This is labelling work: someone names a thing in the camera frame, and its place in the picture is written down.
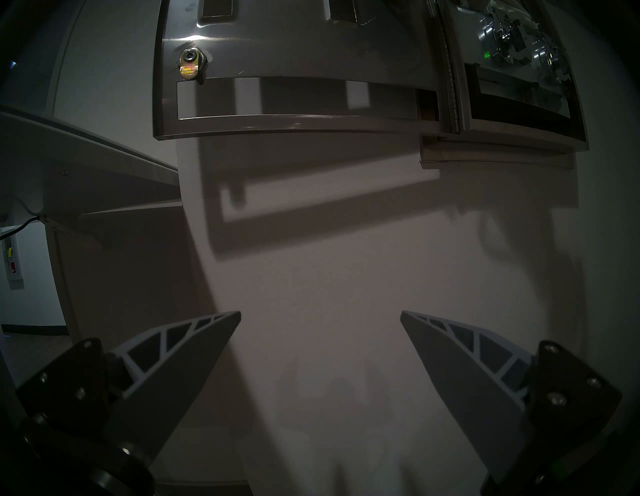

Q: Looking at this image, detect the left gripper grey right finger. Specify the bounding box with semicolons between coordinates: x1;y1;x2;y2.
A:
400;310;624;482

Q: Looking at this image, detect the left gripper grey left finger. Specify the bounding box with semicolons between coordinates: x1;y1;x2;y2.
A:
15;310;242;465

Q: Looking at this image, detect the stainless steel dispenser door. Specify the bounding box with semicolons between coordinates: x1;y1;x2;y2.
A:
152;0;453;142

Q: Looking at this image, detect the stainless steel dispenser cabinet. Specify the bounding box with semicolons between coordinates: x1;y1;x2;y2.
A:
419;0;590;170

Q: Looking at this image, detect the chrome dispensing lever mechanism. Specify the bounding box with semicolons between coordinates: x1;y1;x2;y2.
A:
530;25;573;81
487;0;533;63

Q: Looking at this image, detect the thin black cable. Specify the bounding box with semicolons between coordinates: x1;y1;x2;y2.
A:
0;197;46;241

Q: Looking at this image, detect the white pedestal table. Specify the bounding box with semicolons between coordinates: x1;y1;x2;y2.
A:
0;104;182;241

